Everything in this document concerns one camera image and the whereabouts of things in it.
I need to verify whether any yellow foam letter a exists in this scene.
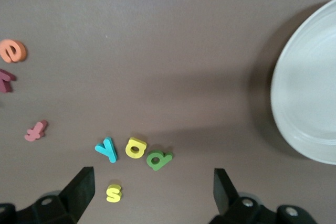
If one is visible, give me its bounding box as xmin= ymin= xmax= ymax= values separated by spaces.
xmin=125 ymin=137 xmax=148 ymax=159

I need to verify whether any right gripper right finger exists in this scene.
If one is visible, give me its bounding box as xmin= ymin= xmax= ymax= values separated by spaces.
xmin=209 ymin=168 xmax=319 ymax=224

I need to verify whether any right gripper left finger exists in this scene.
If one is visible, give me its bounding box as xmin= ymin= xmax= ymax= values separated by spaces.
xmin=0 ymin=166 xmax=95 ymax=224

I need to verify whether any maroon foam letter k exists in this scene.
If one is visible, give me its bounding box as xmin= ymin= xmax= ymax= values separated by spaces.
xmin=0 ymin=68 xmax=16 ymax=93

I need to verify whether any orange foam letter e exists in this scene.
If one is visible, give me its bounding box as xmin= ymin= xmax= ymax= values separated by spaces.
xmin=0 ymin=39 xmax=27 ymax=63

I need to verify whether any green foam letter p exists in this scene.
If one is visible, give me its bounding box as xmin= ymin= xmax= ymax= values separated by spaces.
xmin=146 ymin=150 xmax=174 ymax=172

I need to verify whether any beige round plate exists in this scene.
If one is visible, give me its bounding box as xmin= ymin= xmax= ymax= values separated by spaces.
xmin=270 ymin=0 xmax=336 ymax=166

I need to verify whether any yellow foam letter s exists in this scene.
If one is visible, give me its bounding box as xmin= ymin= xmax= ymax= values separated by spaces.
xmin=106 ymin=184 xmax=122 ymax=203

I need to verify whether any pink foam letter f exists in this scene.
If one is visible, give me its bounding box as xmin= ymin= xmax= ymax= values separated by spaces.
xmin=24 ymin=120 xmax=49 ymax=142

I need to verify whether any teal foam letter y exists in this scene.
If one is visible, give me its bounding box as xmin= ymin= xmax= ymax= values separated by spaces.
xmin=94 ymin=136 xmax=118 ymax=164

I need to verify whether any brown table cover sheet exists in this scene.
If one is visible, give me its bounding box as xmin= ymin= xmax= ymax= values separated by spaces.
xmin=0 ymin=0 xmax=336 ymax=224

